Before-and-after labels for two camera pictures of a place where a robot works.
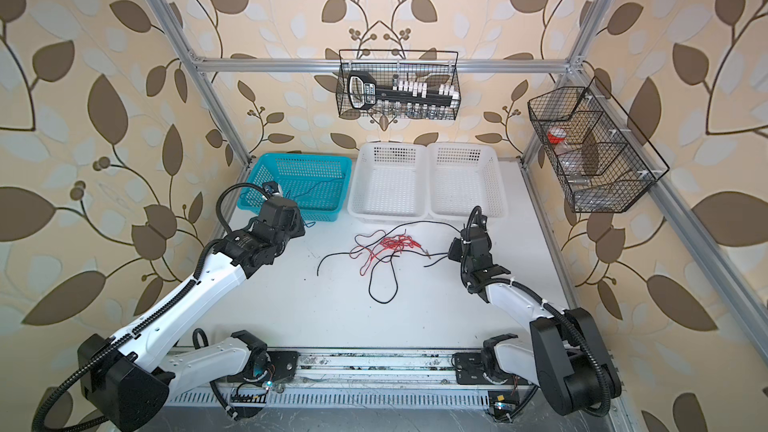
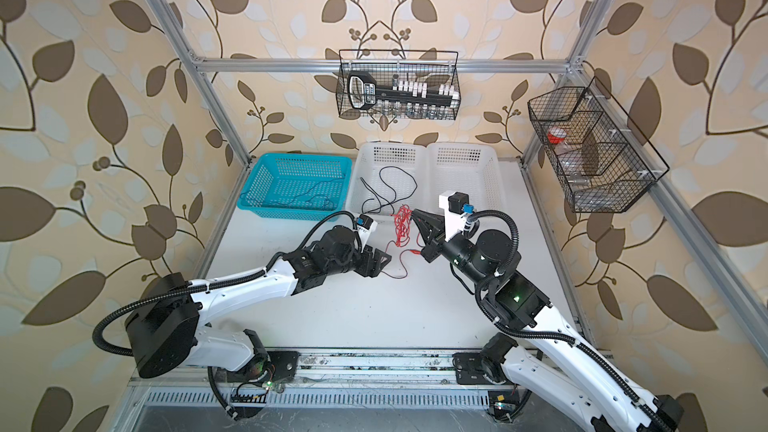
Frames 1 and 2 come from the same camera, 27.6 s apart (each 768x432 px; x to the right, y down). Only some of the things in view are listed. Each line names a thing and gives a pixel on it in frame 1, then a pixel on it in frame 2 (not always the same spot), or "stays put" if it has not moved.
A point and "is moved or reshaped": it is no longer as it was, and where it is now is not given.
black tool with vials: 402,98 stays put
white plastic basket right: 462,176 stays put
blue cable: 315,185 → 329,201
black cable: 382,284 → 395,195
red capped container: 556,135 stays put
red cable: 397,242 is moved or reshaped
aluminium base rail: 373,368 stays put
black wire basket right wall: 600,158 stays put
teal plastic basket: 318,182 stays put
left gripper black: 296,219 → 374,268
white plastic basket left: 389,184 stays put
